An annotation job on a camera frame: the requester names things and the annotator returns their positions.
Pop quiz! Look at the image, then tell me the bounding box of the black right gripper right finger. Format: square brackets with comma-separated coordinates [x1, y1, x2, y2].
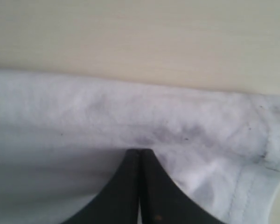
[139, 149, 222, 224]

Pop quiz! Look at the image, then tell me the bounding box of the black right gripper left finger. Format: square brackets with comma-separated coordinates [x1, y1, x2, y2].
[64, 149, 140, 224]

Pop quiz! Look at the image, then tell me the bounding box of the white t-shirt with red lettering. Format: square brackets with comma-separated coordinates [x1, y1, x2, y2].
[0, 70, 280, 224]

